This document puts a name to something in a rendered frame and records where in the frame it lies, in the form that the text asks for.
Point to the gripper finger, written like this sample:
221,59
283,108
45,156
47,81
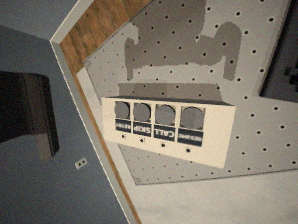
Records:
26,109

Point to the cream button panel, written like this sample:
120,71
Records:
171,126

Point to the grey perforated base plate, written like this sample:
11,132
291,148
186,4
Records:
216,50

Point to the black well plate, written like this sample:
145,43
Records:
294,79

